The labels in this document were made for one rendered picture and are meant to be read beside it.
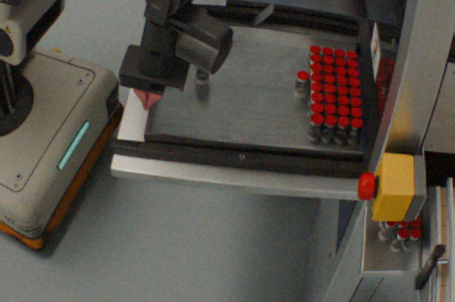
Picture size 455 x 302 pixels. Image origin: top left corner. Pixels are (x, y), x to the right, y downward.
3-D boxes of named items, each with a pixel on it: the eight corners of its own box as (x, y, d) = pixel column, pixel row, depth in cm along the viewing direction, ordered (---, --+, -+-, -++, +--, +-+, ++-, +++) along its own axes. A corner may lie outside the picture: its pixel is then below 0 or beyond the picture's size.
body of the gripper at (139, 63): (182, 95, 104) (190, 60, 98) (116, 81, 103) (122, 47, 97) (190, 64, 108) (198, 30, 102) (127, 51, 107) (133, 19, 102)
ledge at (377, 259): (432, 212, 105) (435, 206, 104) (432, 274, 97) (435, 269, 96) (363, 210, 106) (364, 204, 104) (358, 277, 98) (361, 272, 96)
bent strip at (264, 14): (272, 24, 130) (274, 2, 125) (272, 35, 128) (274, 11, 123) (196, 18, 130) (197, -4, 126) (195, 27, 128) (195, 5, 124)
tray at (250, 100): (354, 55, 126) (356, 42, 123) (360, 167, 109) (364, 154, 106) (170, 35, 127) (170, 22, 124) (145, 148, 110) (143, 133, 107)
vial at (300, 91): (307, 90, 119) (309, 70, 115) (307, 99, 117) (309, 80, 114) (294, 88, 119) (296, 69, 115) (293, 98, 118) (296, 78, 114)
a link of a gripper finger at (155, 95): (156, 127, 110) (164, 86, 103) (114, 116, 109) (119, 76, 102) (165, 94, 114) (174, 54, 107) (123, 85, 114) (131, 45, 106)
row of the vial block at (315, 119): (318, 63, 123) (321, 45, 120) (320, 143, 112) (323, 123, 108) (307, 62, 123) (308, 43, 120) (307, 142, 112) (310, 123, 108)
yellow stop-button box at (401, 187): (412, 184, 97) (423, 154, 92) (412, 222, 93) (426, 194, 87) (370, 181, 97) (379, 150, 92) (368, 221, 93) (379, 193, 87)
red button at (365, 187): (379, 184, 95) (385, 167, 92) (379, 206, 93) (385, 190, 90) (355, 182, 95) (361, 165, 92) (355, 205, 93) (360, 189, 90)
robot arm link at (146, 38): (162, -7, 98) (139, 12, 94) (202, 11, 96) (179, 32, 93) (155, 25, 103) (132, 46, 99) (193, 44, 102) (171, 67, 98)
